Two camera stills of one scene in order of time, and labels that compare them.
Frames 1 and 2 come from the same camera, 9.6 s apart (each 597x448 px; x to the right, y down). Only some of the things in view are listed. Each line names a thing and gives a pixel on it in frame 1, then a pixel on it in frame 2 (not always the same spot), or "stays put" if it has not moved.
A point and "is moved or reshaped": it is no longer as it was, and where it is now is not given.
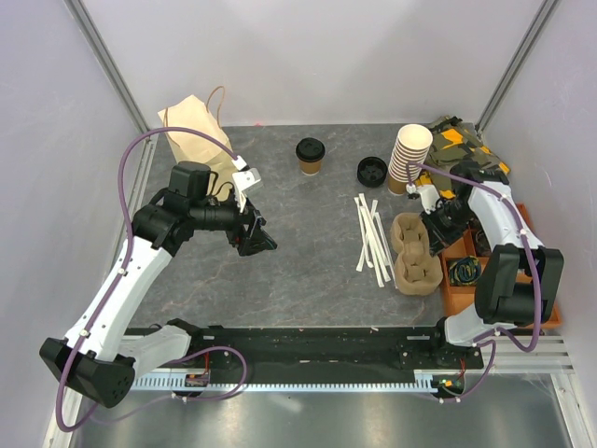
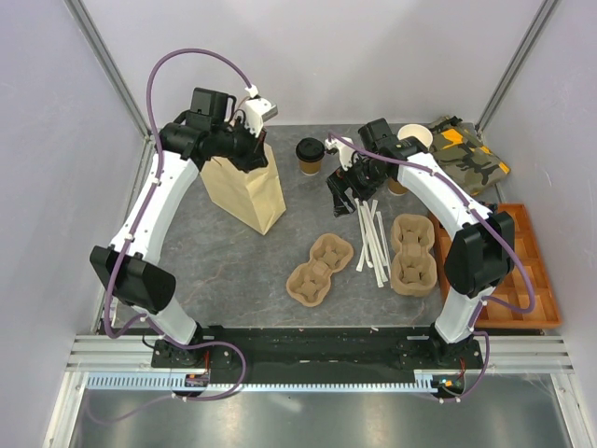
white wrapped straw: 368,263 stays put
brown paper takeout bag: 192,113 is moved or reshaped
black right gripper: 437,237 → 339,181
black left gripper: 255,239 → 255,157
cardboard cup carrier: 418,271 stays put
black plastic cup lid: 310,149 stays put
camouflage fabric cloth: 454,141 stays put
